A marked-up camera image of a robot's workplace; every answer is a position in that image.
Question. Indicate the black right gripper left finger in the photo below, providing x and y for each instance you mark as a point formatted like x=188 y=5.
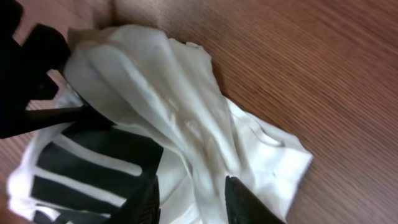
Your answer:
x=142 y=208

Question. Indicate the white t-shirt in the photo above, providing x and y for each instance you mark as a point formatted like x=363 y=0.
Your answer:
x=170 y=121

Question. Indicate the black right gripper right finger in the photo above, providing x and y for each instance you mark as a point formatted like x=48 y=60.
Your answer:
x=243 y=207

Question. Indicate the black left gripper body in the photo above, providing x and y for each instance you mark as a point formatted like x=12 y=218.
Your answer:
x=24 y=78

